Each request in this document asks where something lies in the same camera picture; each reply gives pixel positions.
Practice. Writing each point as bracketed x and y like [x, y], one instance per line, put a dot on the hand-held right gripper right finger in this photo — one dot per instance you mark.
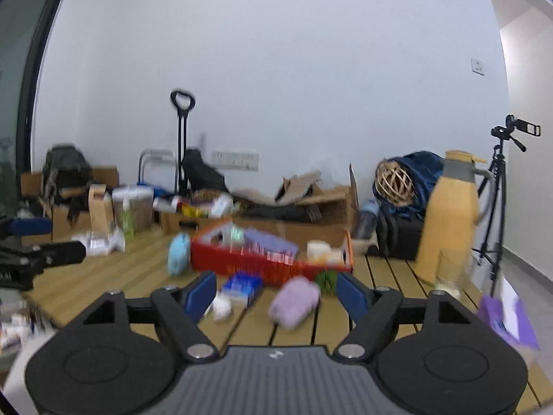
[352, 297]

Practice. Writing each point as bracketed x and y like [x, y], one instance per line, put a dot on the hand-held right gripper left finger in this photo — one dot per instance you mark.
[199, 296]

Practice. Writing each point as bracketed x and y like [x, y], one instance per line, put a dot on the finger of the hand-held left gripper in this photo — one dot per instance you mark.
[60, 253]
[32, 226]

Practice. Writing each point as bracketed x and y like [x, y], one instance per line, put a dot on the light blue plush toy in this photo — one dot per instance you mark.
[179, 254]

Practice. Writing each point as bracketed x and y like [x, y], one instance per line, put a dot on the purple fluffy plush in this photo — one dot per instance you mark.
[294, 302]

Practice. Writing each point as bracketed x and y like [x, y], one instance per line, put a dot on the red cardboard box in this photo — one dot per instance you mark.
[259, 268]

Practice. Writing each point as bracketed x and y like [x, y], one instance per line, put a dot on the white soft item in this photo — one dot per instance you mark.
[221, 307]

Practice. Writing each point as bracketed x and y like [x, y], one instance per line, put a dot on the green spiky ball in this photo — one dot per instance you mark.
[326, 283]

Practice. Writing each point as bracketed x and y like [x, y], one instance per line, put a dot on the brown cardboard box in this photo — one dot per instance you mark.
[32, 190]

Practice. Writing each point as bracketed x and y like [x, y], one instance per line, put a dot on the white plastic packet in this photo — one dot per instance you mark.
[101, 244]

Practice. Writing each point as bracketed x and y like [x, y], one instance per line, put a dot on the blue white sponge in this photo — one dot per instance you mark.
[242, 288]

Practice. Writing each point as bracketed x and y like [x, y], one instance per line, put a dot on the kraft paper carton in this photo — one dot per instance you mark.
[100, 212]

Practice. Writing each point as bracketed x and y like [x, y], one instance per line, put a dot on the trash bin with bag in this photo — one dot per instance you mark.
[17, 328]

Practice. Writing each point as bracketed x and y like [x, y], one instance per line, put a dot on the dark green backpack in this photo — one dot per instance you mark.
[65, 173]

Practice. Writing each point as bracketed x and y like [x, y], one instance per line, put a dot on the green spray bottle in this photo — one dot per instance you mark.
[128, 220]

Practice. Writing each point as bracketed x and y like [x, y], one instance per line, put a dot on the black case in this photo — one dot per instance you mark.
[401, 237]

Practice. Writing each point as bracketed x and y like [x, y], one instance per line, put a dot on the shallow cardboard box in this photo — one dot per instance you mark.
[173, 222]

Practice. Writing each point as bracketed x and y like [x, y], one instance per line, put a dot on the blue grey hair dryer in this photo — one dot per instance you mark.
[366, 220]

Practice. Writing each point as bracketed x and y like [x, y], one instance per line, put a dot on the large open cardboard box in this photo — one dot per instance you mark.
[319, 207]

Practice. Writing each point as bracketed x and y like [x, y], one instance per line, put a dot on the glass candle jar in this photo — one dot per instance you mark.
[451, 274]

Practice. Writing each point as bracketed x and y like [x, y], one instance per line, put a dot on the yellow thermos jug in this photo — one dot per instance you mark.
[449, 224]

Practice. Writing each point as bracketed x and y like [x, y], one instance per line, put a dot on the wicker rattan ball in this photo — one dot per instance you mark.
[394, 181]

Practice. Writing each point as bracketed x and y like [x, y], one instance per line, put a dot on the black bag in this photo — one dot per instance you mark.
[201, 173]

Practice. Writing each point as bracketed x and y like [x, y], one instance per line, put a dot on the glass door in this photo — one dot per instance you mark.
[21, 95]

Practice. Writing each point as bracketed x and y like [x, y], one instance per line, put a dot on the metal folding stool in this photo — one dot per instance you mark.
[153, 160]

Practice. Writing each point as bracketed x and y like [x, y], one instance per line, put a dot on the dark blue blanket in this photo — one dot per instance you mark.
[425, 181]

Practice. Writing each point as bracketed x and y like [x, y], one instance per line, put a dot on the purple tissue box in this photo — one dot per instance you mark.
[510, 320]

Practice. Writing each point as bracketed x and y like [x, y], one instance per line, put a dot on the white wall socket strip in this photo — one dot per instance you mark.
[235, 160]

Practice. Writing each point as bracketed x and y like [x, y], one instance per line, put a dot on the black camera tripod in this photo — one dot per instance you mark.
[497, 190]

